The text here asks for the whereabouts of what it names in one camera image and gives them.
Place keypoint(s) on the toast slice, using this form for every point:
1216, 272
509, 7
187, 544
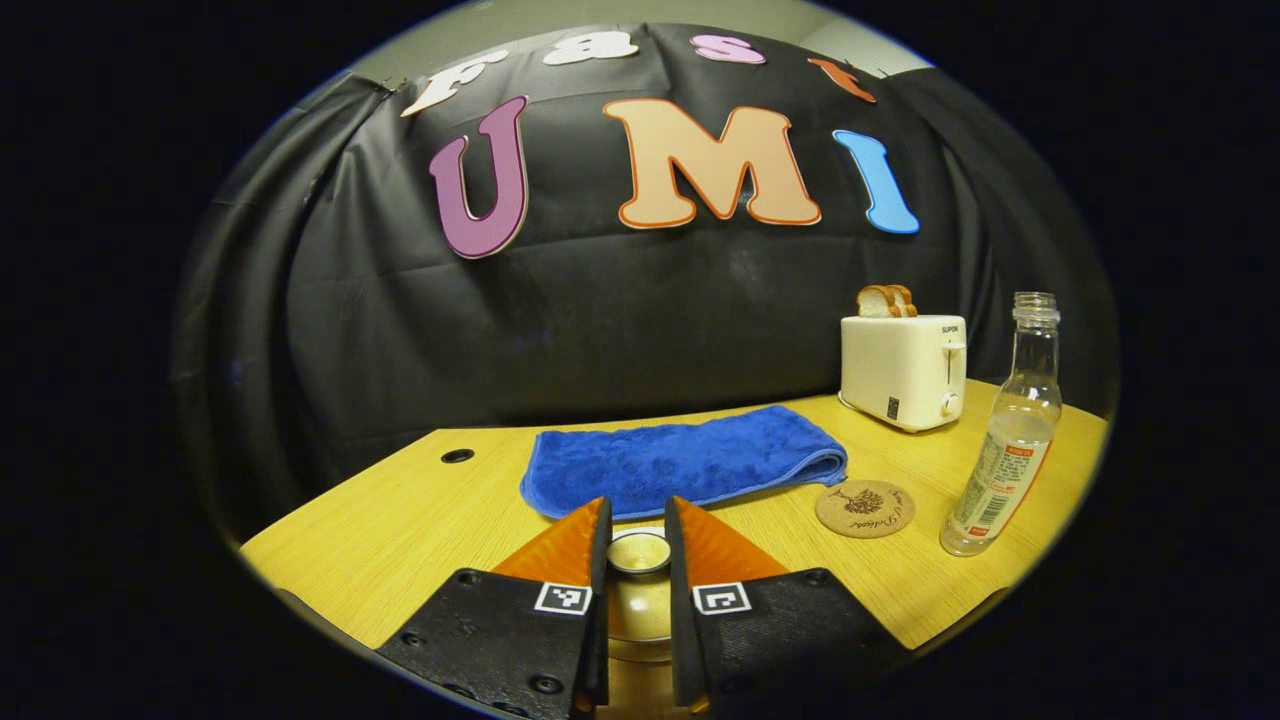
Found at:
875, 302
909, 300

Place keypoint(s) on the white toaster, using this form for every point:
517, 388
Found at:
895, 375

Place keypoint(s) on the blue towel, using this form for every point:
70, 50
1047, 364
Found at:
680, 460

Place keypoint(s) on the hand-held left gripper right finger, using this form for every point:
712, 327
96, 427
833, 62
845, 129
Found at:
678, 600

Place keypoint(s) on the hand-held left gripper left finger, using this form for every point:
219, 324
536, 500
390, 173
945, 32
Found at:
600, 560

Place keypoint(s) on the clear water bottle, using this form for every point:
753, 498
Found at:
1005, 450

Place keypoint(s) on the round cork coaster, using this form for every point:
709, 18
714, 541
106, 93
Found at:
865, 510

